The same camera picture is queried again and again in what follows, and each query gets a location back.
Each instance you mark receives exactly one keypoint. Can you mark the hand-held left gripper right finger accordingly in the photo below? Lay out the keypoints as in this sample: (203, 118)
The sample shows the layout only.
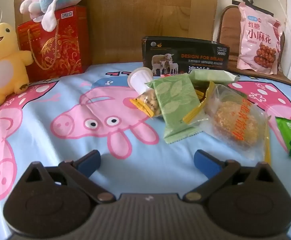
(205, 162)

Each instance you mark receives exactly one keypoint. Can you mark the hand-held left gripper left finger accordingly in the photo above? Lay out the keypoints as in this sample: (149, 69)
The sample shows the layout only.
(89, 161)

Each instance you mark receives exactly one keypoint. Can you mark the clear rice cake packet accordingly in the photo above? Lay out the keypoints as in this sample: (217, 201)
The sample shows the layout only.
(230, 120)

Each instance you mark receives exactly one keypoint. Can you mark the green leaf print packet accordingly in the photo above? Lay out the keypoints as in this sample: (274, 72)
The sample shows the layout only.
(175, 100)

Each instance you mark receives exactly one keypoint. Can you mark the yellow-edged nut packet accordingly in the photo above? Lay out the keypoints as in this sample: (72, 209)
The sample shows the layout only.
(150, 100)

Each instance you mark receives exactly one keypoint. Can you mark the plain light green packet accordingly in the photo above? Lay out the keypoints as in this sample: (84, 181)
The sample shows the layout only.
(210, 76)

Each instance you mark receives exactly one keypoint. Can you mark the white jelly cup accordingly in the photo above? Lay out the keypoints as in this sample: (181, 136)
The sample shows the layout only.
(139, 78)

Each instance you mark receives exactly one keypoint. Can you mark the black sheep print box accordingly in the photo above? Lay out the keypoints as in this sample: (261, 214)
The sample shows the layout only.
(185, 52)

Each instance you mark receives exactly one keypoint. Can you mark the red gift bag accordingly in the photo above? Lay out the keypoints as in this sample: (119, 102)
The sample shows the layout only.
(60, 47)

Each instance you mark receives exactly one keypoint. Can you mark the pink snack bag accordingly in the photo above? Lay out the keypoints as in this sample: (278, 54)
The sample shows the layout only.
(258, 42)

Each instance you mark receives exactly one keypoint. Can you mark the yellow plush duck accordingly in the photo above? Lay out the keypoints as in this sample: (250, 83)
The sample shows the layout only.
(5, 55)

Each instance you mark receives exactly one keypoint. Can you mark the wooden headboard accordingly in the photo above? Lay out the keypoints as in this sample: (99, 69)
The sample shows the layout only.
(135, 10)

